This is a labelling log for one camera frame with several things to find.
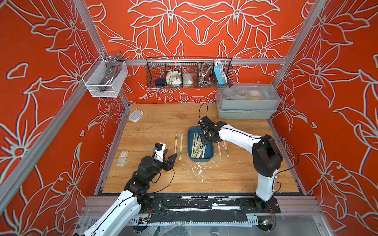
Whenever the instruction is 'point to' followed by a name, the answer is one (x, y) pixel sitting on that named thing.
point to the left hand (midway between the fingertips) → (172, 143)
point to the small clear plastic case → (123, 159)
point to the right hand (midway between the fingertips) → (215, 135)
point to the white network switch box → (136, 115)
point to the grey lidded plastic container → (247, 101)
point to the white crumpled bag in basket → (173, 77)
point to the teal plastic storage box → (209, 149)
